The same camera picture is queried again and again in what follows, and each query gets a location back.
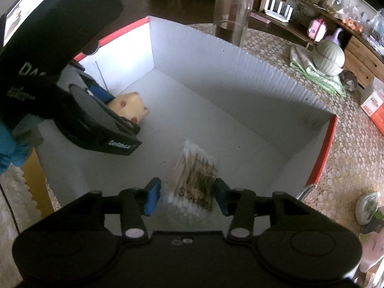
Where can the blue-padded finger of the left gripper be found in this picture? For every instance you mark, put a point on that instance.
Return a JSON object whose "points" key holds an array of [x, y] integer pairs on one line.
{"points": [[103, 95]]}

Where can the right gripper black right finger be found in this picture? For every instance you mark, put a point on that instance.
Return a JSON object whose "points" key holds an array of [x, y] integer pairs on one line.
{"points": [[239, 204]]}

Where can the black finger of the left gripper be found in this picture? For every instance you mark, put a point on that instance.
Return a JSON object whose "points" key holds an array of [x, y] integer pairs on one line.
{"points": [[126, 125]]}

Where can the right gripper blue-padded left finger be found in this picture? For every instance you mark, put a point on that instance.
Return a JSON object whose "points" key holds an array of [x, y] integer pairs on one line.
{"points": [[136, 203]]}

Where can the orange pig toy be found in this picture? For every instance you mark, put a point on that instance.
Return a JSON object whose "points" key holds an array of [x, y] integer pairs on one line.
{"points": [[130, 106]]}

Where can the cotton swab pack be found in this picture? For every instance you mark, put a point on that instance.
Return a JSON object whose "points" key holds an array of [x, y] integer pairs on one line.
{"points": [[189, 192]]}

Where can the blue gloved left hand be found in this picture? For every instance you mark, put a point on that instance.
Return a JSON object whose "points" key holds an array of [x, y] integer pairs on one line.
{"points": [[11, 152]]}

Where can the red cardboard shoe box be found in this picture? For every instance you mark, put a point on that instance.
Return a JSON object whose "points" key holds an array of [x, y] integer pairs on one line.
{"points": [[265, 131]]}

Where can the folded green cloth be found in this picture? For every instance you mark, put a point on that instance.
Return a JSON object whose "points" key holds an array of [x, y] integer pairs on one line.
{"points": [[301, 61]]}

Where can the clear glass jar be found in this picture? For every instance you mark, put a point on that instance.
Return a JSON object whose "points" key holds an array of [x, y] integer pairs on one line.
{"points": [[231, 19]]}

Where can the orange tissue box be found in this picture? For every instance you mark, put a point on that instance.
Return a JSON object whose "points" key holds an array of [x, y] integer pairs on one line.
{"points": [[371, 101]]}

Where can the grey-green round ceramic pot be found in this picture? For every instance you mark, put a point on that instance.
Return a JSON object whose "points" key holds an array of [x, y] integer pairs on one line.
{"points": [[328, 57]]}

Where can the white router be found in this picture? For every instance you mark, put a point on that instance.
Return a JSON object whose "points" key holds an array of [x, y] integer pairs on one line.
{"points": [[278, 10]]}

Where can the pink toy suitcase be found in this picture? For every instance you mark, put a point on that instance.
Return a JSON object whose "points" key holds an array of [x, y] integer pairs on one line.
{"points": [[317, 29]]}

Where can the purple vase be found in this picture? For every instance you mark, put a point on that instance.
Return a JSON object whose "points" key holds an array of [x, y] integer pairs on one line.
{"points": [[335, 36]]}

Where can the wooden tv cabinet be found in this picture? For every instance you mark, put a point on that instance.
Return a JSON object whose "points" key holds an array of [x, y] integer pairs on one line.
{"points": [[361, 58]]}

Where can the bag of oranges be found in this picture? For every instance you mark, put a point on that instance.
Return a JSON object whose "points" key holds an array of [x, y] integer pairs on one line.
{"points": [[347, 12]]}

